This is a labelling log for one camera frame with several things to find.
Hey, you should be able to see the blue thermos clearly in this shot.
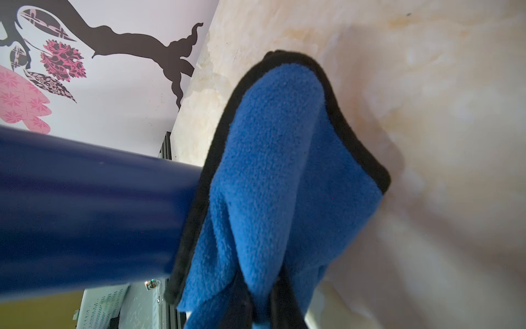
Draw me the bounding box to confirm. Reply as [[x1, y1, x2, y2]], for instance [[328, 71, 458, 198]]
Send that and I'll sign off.
[[1, 127, 201, 301]]

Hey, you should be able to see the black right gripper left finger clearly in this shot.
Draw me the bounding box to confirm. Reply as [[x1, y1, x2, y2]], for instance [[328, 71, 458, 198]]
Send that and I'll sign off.
[[218, 275, 253, 329]]

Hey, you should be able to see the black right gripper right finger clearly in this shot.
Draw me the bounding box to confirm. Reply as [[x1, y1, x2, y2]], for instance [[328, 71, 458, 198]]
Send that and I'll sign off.
[[269, 271, 308, 329]]

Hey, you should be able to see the blue microfiber cloth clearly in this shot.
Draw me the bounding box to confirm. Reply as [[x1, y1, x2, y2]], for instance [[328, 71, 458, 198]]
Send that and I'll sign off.
[[164, 51, 391, 328]]

